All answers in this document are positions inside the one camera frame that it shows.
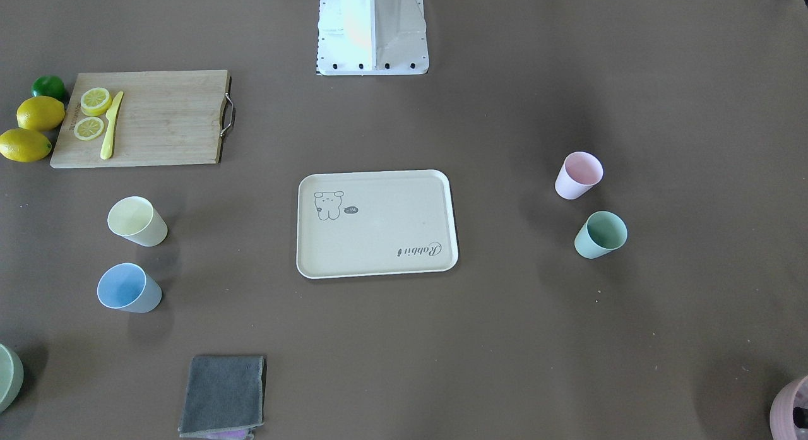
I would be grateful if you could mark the pink cup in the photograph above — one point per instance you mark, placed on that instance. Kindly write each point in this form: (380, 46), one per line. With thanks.
(579, 173)

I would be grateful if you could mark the green cup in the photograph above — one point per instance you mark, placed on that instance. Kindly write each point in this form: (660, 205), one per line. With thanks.
(602, 233)

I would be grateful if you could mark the blue cup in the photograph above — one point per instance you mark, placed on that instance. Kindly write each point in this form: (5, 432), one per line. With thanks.
(127, 287)

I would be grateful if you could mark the cream rabbit tray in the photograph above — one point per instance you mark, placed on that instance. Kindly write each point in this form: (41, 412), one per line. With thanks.
(375, 223)

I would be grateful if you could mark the grey folded cloth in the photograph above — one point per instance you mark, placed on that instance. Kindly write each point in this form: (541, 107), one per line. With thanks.
(223, 393)

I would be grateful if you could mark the wooden cutting board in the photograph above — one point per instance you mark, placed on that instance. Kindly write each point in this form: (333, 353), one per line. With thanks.
(166, 118)

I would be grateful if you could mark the pale yellow cup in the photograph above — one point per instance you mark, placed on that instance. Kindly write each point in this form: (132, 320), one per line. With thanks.
(135, 219)

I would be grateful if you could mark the purple cloth under grey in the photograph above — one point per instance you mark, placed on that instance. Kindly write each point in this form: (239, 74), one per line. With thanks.
(239, 434)

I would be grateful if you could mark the yellow plastic knife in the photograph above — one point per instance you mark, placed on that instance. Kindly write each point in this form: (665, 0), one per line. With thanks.
(111, 114)

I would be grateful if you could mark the lower lemon slice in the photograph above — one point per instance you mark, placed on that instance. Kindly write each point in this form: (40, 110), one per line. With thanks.
(89, 128)

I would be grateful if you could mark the lemon slice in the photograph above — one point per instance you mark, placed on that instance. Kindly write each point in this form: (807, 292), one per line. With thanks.
(89, 128)
(95, 101)

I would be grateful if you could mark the upper lemon slice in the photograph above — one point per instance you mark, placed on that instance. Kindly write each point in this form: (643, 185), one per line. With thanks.
(95, 101)

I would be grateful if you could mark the whole lemon far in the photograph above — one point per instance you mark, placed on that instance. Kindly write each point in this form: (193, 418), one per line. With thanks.
(40, 113)

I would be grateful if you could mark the whole lemon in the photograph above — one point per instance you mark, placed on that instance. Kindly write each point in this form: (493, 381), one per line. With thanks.
(24, 145)
(40, 113)

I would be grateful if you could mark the green lime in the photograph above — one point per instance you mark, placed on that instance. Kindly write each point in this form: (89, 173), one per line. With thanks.
(49, 86)

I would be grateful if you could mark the whole lemon near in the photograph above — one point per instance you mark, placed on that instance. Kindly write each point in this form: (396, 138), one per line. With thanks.
(24, 145)

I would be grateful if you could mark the green bowl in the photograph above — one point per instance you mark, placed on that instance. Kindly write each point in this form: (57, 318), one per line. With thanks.
(12, 374)

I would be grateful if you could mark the pink bowl with ice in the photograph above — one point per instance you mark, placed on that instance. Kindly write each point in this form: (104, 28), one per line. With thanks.
(787, 417)

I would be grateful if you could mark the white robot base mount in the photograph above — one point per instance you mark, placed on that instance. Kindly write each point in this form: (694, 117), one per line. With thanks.
(372, 37)

